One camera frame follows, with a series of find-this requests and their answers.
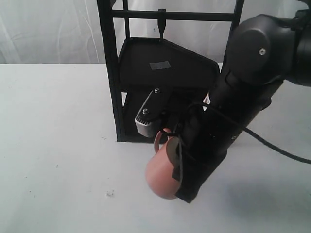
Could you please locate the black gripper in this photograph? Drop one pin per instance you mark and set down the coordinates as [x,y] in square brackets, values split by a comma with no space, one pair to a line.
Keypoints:
[203,133]

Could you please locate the pink ceramic mug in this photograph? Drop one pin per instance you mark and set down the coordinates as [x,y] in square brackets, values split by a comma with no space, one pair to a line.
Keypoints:
[159,169]

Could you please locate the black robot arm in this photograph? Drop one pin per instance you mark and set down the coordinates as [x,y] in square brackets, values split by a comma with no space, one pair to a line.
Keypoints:
[262,53]

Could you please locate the grey tape patch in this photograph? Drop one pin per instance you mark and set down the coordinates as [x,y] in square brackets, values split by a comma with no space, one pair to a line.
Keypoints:
[160,65]

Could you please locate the black shelf rack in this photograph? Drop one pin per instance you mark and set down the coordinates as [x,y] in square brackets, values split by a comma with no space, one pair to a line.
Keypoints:
[128,62]

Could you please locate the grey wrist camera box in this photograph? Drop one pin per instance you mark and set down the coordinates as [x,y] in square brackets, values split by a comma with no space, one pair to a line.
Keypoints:
[154,112]

